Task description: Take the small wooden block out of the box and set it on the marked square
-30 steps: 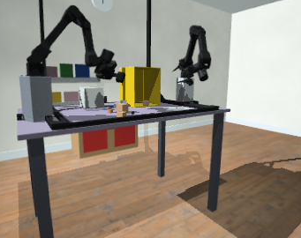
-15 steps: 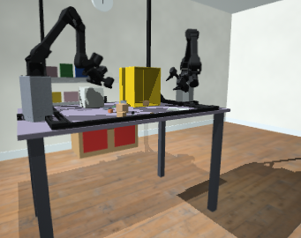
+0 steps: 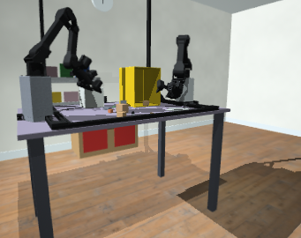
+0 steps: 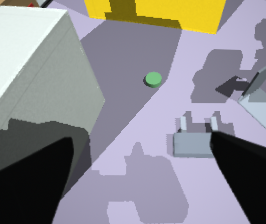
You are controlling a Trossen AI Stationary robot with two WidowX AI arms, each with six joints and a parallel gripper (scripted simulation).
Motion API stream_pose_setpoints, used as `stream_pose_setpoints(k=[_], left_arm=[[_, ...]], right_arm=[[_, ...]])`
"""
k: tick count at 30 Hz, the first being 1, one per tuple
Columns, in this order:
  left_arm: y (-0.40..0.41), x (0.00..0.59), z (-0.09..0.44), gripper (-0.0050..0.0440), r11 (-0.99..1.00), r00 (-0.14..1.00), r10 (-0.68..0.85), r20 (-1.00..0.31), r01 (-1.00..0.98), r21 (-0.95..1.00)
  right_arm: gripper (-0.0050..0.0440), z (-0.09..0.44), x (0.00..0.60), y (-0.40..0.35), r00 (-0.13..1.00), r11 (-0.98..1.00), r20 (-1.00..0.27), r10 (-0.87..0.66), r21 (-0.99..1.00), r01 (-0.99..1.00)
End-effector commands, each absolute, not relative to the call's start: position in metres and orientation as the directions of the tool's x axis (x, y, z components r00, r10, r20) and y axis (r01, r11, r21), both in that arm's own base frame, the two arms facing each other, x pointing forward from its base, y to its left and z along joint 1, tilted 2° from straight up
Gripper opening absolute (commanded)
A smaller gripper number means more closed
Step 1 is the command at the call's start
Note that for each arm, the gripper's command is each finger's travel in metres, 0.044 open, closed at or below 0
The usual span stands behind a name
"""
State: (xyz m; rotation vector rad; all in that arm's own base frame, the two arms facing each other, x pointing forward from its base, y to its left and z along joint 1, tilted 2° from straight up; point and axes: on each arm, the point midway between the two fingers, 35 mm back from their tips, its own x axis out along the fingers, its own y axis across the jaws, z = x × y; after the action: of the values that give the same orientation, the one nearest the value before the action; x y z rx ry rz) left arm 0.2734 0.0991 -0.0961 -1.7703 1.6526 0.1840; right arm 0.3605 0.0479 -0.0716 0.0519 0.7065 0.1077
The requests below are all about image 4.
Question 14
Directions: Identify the yellow box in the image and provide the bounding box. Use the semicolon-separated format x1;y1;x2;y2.
84;0;226;34

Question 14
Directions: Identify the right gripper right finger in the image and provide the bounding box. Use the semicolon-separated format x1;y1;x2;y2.
210;131;266;224

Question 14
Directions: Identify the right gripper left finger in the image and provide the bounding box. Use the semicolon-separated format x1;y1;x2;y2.
0;137;74;224

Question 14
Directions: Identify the green cylinder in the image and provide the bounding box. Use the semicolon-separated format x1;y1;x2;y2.
146;72;162;88

